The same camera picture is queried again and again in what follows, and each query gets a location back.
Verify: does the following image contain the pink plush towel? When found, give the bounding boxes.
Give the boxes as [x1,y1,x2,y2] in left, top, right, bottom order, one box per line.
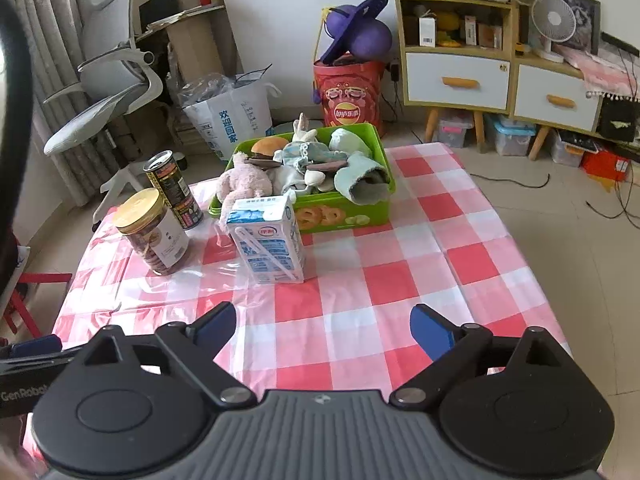
[216,152,273,234]

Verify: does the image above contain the green grey cloth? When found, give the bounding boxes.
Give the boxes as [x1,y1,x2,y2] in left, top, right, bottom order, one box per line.
[329,128,390,206]

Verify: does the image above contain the plush hamburger toy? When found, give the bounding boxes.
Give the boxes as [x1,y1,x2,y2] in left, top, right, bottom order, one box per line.
[247,136,290,168]

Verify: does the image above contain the beige bunny doll blue dress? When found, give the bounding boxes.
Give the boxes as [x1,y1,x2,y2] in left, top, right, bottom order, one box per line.
[269,113,348,202]

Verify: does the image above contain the red white checkered tablecloth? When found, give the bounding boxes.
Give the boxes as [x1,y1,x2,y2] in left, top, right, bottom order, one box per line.
[53,143,562,393]

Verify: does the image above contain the gold lid cookie jar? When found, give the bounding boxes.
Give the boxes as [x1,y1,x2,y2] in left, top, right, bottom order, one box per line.
[113,188,189,275]

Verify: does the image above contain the white blue milk carton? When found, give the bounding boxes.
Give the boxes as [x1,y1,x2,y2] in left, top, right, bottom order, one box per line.
[226,196,305,284]

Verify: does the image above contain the black yellow tin can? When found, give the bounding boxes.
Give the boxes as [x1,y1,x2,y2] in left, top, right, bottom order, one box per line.
[143,150,203,230]

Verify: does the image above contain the green plastic bin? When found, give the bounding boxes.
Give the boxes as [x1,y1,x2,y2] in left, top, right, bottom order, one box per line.
[207,122,398,233]

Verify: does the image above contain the clear pink storage box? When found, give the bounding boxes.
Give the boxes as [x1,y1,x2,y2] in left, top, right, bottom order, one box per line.
[434,108,474,148]

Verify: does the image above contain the clear blue storage box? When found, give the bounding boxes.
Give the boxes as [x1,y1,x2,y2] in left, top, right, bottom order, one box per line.
[484,114,537,156]

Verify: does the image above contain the red box on floor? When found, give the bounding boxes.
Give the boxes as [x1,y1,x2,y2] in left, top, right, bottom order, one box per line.
[580,150,629,182]

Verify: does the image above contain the white office chair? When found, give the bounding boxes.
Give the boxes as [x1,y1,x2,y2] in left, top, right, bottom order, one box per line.
[41,0,166,233]

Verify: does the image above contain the red snack bucket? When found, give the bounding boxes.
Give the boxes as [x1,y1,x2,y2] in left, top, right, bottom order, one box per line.
[314,54,385,130]

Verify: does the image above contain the wooden white drawer cabinet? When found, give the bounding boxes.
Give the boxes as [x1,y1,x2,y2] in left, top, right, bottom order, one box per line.
[395,0,602,152]

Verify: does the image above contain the wooden desk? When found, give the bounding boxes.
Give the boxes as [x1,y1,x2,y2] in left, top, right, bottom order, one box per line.
[134,0,241,84]

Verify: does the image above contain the white desk fan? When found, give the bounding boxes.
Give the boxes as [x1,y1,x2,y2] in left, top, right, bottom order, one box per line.
[530,0,577,64]

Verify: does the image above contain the black picture frame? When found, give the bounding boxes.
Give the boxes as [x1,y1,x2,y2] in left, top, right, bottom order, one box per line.
[563,0,601,55]

